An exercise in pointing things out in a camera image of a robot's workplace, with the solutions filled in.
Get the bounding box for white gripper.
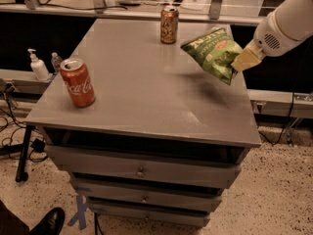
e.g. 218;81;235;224
231;12;295;72

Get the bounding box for green jalapeno chip bag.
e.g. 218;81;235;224
180;27;243;85

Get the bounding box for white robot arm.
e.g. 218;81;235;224
231;0;313;71

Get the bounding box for orange patterned soda can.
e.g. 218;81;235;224
160;6;179;44

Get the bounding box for red Coca-Cola can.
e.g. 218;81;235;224
60;58;95;107

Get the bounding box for grey drawer cabinet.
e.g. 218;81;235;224
27;19;260;216

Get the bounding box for top grey drawer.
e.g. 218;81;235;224
46;145;241;189

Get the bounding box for grey drawer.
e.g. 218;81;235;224
46;145;241;189
87;200;210;227
70;178;221;212

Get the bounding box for middle grey drawer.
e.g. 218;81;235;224
70;178;221;212

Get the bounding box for bottom grey drawer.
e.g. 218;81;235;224
87;200;210;227

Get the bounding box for clear plastic water bottle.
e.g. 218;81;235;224
51;52;63;73

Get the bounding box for white pump soap bottle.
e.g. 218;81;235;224
27;49;49;81

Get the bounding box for black table leg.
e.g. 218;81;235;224
16;125;34;183

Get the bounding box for black leather shoe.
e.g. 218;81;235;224
29;208;65;235

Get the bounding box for black floor cables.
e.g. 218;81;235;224
0;81;49;164

